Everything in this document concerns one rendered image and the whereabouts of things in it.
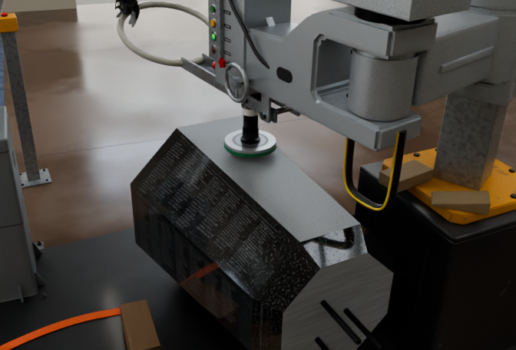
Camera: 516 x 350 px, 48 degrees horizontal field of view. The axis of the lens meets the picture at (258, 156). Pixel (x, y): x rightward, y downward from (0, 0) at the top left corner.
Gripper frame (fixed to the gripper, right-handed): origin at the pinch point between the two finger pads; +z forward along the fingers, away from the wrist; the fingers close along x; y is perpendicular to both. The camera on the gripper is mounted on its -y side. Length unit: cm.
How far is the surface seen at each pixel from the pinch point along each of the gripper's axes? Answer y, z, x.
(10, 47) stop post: -4, 61, -79
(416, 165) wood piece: 19, -18, 150
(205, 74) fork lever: 26, -15, 55
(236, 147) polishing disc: 45, -5, 83
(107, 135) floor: -64, 160, -47
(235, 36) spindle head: 39, -48, 69
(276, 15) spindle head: 27, -56, 78
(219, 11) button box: 35, -52, 59
